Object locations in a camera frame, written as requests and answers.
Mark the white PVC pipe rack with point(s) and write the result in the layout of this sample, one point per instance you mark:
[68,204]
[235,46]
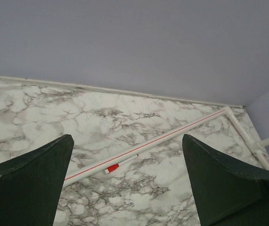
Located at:
[255,147]

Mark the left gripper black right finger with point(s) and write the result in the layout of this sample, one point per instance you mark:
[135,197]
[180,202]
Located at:
[227,191]

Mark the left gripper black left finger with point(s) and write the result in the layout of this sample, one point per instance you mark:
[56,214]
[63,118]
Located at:
[31,184]

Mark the red capped white pen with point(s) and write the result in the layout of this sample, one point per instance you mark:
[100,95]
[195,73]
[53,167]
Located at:
[115,166]

